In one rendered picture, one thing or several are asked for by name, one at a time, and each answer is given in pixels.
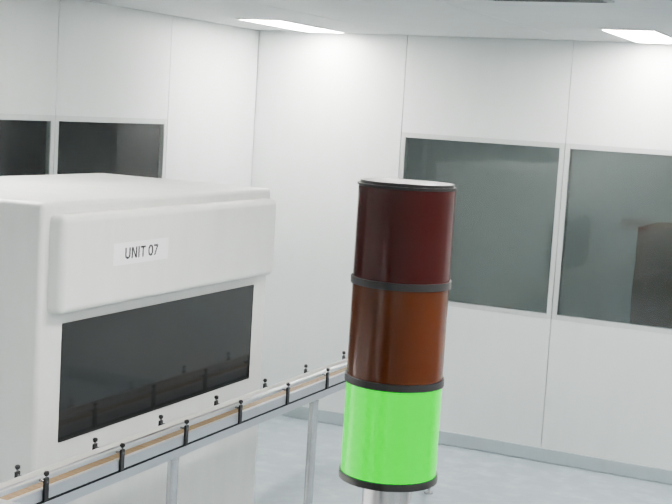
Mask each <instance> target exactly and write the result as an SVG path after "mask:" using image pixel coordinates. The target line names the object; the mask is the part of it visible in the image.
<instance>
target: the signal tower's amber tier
mask: <svg viewBox="0 0 672 504"><path fill-rule="evenodd" d="M448 297H449V290H446V291H440V292H402V291H389V290H380V289H373V288H368V287H363V286H359V285H355V284H353V283H352V296H351V312H350V328H349V344H348V360H347V373H348V374H349V375H350V376H352V377H354V378H357V379H360V380H364V381H368V382H374V383H380V384H389V385H428V384H434V383H437V382H440V381H441V380H442V379H443V367H444V353H445V339H446V325H447V311H448Z"/></svg>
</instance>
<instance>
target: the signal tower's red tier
mask: <svg viewBox="0 0 672 504"><path fill-rule="evenodd" d="M455 199H456V191H452V192H424V191H406V190H392V189H381V188H373V187H366V186H361V185H358V200H357V216H356V232H355V248H354V264H353V275H354V276H355V277H358V278H362V279H366V280H372V281H378V282H386V283H397V284H417V285H429V284H443V283H447V282H449V281H450V269H451V255H452V241H453V227H454V213H455Z"/></svg>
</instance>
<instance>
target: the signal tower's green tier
mask: <svg viewBox="0 0 672 504"><path fill-rule="evenodd" d="M441 395H442V389H440V390H437V391H432V392H425V393H392V392H382V391H375V390H370V389H365V388H361V387H357V386H354V385H351V384H349V383H347V382H346V392H345V408H344V424H343V440H342V456H341V470H342V471H343V472H344V473H345V474H347V475H349V476H351V477H353V478H356V479H360V480H363V481H368V482H373V483H380V484H391V485H408V484H418V483H423V482H427V481H429V480H431V479H433V478H434V477H435V476H436V465H437V451H438V437H439V423H440V409H441Z"/></svg>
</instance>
